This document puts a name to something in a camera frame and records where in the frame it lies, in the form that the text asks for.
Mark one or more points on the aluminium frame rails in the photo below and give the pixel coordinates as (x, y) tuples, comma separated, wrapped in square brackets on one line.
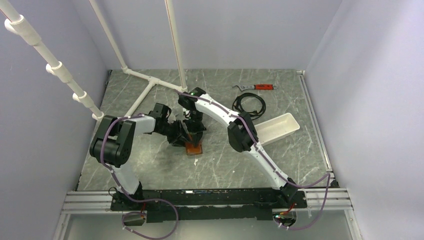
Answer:
[(328, 198)]

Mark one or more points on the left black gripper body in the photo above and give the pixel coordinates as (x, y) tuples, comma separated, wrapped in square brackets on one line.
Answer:
[(173, 131)]

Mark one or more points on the white plastic tray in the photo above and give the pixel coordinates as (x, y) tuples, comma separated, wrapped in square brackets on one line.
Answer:
[(276, 129)]

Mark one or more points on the brown leather card holder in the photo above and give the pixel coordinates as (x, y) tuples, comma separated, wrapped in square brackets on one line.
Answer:
[(192, 150)]

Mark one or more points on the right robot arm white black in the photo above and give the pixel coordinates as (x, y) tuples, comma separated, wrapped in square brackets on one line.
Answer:
[(242, 137)]

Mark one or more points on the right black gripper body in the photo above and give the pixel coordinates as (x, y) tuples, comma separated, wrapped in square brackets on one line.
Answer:
[(195, 123)]

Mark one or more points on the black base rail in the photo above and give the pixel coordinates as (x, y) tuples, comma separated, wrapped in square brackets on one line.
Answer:
[(207, 204)]

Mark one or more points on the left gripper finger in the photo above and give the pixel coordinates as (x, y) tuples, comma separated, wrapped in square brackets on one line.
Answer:
[(182, 131), (177, 141)]

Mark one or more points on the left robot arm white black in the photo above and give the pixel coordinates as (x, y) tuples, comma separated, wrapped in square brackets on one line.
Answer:
[(112, 143)]

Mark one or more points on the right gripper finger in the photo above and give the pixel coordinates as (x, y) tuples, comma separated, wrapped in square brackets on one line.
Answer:
[(194, 139), (199, 136)]

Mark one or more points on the red handled adjustable wrench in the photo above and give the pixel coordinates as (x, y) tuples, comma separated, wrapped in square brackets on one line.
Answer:
[(256, 87)]

